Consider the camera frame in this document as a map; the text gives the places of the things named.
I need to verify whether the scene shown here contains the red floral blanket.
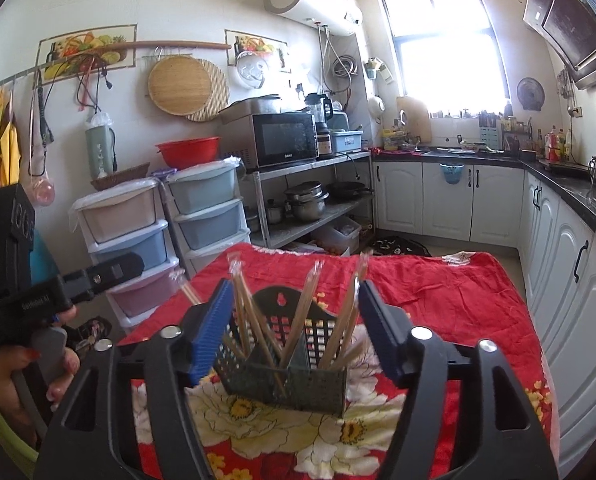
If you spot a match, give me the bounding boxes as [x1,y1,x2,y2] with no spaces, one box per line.
[118,242,561,480]

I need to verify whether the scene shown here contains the white lower kitchen cabinets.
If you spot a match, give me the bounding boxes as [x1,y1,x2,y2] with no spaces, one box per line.
[373,157,596,461]

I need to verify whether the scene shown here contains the hanging black and red cables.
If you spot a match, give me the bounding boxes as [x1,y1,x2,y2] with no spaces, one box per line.
[75,55,114,111]

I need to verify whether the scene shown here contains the person's left forearm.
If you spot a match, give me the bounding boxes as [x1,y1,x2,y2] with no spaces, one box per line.
[0,360,39,478]

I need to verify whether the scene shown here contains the hanging yellow cloths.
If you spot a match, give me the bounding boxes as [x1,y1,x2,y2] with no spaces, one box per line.
[0,90,21,186]

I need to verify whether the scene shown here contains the green knife block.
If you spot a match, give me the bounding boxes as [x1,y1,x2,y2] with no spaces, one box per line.
[479,117,502,151]

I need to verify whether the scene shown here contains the red plastic basin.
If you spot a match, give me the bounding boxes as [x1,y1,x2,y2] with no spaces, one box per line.
[155,136,221,171]

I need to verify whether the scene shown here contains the row of hanging kitchen utensils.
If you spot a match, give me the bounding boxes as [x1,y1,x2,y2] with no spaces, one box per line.
[555,67,578,116]

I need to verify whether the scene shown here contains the metal shelf rack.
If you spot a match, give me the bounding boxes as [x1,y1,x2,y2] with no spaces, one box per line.
[240,151,376,256]

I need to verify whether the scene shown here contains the large fruit wall picture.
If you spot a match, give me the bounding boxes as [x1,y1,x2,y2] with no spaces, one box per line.
[37,23,138,81]

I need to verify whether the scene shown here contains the person's left hand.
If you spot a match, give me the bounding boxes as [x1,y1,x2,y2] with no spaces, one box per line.
[0,306,82,433]

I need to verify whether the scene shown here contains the set of chopsticks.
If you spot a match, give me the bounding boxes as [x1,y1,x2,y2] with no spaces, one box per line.
[175,250,373,396]

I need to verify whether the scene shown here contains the dark green plastic utensil basket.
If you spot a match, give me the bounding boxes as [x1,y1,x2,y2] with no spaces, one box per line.
[213,285,351,417]

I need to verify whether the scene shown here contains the grey-blue plastic bin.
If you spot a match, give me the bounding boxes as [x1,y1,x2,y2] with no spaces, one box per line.
[330,130,365,153]

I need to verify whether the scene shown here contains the dark floral floor mat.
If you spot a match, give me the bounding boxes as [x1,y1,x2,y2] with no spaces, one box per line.
[368,235,426,258]

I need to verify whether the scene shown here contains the clear plastic storage box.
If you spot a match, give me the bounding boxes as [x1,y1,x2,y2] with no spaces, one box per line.
[313,215,361,256]

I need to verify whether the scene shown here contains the steel range hood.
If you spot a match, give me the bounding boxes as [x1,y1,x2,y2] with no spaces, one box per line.
[522,0,596,91]

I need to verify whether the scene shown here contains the long wooden rod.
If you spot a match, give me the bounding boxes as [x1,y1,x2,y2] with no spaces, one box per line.
[95,40,233,61]

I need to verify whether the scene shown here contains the green thermos bottle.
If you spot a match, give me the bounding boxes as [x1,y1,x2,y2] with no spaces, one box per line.
[84,112,116,178]

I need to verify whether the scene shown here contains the small fruit wall picture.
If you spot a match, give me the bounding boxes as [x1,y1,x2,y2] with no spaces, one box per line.
[224,30,291,73]

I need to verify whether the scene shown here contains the small blue hanging bin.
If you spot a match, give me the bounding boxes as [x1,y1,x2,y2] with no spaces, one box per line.
[439,162,464,186]

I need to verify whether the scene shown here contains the steel baking pan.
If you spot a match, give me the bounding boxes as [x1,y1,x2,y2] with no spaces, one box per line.
[218,94,283,118]

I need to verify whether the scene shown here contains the white cylindrical water heater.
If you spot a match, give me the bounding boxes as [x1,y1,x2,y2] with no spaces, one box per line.
[264,0,363,37]

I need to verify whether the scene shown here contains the round bamboo tray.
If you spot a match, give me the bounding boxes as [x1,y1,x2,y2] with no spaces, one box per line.
[148,56,213,117]

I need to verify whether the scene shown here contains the blue plastic drawer tower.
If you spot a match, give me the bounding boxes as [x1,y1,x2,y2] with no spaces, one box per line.
[165,160,251,281]

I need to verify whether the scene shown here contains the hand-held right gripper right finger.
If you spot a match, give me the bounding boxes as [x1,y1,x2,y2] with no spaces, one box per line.
[358,280,561,480]

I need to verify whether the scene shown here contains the white round plastic lid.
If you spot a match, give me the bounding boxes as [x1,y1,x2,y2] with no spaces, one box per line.
[235,50,267,90]

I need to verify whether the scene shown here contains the black microwave oven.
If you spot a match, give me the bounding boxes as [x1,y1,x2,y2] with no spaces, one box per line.
[219,111,319,171]

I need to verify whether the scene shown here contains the black frying pan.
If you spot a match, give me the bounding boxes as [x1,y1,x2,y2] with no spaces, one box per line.
[325,181,373,198]

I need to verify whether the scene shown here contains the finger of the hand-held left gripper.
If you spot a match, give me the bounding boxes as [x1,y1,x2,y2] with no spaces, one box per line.
[60,252,145,306]

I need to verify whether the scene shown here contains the round woven mat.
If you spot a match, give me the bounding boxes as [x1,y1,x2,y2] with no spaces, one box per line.
[185,59,230,123]

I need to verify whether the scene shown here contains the pink hanging pouch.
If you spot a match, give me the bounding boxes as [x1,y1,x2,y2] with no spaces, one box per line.
[30,175,56,207]

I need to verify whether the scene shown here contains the white plastic drawer tower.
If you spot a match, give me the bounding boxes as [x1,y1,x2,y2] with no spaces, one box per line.
[70,177,181,333]

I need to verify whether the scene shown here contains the kitchen window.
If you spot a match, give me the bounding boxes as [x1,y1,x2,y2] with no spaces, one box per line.
[378,0,511,116]

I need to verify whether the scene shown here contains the blue bag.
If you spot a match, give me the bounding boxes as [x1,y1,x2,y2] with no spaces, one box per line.
[28,230,66,281]

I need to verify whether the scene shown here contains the group of condiment bottles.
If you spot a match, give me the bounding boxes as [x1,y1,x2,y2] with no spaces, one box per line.
[535,127,573,163]

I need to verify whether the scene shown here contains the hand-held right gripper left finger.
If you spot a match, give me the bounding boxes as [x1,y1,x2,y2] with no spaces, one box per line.
[33,278,235,480]

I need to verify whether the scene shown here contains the black blender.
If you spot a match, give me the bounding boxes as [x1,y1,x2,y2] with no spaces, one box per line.
[305,92,335,158]

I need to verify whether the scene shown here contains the stacked steel pots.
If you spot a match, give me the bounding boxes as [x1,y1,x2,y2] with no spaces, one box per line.
[284,182,329,222]

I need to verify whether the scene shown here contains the shallow wicker basket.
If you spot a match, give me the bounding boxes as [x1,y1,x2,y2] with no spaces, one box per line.
[90,162,151,191]

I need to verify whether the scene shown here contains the beige cutting board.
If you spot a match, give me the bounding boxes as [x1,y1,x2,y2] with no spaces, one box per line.
[397,96,433,143]

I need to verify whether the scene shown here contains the black kitchen countertop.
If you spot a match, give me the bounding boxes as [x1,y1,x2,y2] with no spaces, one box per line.
[370,145,596,246]

